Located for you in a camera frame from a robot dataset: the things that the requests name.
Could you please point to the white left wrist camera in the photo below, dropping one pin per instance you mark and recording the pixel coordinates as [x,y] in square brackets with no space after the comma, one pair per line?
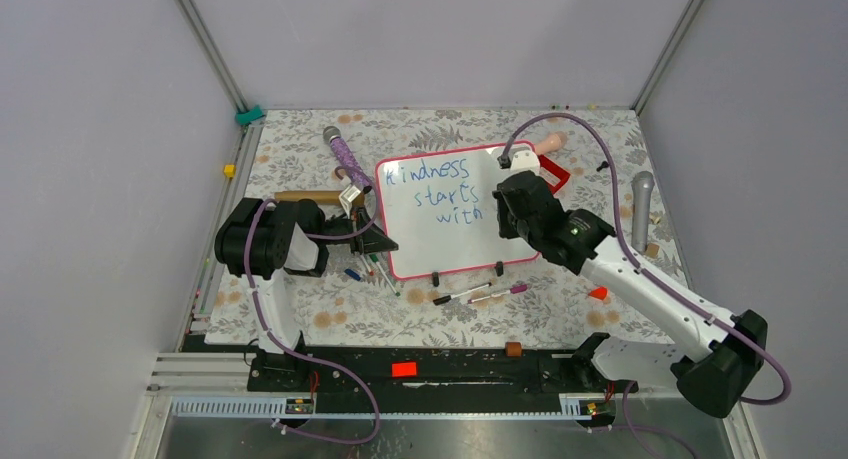
[350,197]

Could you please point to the orange triangle block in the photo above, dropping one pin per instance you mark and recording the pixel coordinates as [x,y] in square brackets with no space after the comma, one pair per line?
[599,293]

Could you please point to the black capped marker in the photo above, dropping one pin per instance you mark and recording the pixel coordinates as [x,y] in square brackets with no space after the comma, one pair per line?
[449,297]

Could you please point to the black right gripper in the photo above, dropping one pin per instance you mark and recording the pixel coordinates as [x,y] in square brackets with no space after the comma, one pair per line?
[505,230]

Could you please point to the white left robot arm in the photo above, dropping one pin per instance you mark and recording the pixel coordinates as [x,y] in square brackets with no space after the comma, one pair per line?
[264,242]

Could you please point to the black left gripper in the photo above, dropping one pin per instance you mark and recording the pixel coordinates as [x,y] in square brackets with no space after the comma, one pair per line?
[371,240]

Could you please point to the floral patterned mat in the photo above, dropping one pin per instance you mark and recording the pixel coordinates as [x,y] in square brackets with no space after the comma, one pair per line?
[554,312]

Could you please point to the brown small block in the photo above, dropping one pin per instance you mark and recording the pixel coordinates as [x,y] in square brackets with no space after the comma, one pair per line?
[513,349]

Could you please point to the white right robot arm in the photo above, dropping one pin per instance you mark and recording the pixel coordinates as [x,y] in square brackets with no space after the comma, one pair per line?
[715,353]

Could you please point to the purple glitter microphone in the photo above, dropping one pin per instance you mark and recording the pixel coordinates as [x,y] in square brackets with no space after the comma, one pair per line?
[332,136]

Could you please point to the pink framed whiteboard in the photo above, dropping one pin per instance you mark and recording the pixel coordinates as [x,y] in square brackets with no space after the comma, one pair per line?
[440,210]

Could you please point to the purple capped marker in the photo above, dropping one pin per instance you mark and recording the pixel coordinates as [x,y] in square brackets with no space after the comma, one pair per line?
[516,289]

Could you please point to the red capped marker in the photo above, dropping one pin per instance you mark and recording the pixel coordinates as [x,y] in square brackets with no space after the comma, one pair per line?
[366,265]

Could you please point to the blue marker cap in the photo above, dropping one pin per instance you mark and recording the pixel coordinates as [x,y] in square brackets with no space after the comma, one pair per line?
[353,275]

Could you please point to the green corner clamp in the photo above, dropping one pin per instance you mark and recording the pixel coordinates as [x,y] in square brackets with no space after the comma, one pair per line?
[249,116]

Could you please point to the silver toy microphone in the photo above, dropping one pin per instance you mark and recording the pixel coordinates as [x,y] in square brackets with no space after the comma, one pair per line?
[642,186]

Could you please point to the green capped marker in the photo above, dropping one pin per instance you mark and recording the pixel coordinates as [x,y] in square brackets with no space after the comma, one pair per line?
[377,264]

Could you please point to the red tape label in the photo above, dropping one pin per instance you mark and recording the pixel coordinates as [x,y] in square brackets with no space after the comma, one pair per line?
[404,369]

